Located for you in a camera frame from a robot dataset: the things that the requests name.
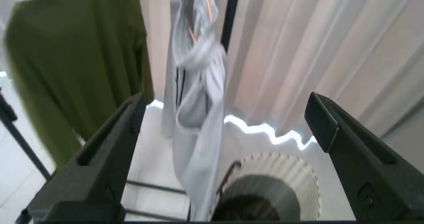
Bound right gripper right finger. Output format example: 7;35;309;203
303;91;424;222

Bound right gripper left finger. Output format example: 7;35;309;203
26;91;147;222

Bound pale grey shorts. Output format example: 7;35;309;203
161;0;229;222

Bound green shirt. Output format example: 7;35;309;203
3;0;156;169

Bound pink clothes hanger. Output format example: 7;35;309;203
187;0;214;45

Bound white laundry basket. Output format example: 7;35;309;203
208;152;323;222

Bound black clothes rack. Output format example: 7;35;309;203
0;0;242;224

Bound white curtain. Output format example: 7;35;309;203
0;0;424;152

